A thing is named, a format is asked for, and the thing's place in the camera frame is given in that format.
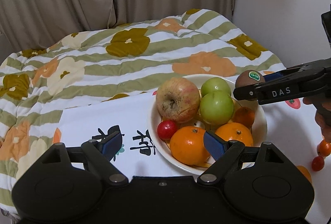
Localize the person's right hand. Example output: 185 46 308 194
303 98 331 143

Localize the front green apple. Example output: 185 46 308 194
200 91 235 125

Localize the left large orange mandarin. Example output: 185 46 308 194
169 126 210 166

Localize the right large orange mandarin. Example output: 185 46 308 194
215 122 254 147

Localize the green apple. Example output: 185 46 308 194
200 77 231 97
200 91 235 125

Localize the small orange mandarin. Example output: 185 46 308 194
317 139 331 158

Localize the brown kiwi with sticker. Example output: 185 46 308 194
235 70 265 88

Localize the large orange mandarin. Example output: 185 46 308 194
215 122 254 147
169 126 210 166

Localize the red yellow apple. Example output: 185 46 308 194
155 77 200 123

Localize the oblong red cherry tomato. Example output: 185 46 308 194
311 156 325 172

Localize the round cherry tomato in bowl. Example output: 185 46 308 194
157 120 178 140

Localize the floral striped quilt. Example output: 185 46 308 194
1 9 284 216

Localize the rear green apple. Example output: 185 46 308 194
200 77 231 97

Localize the small mandarin in bowl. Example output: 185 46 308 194
232 106 255 129

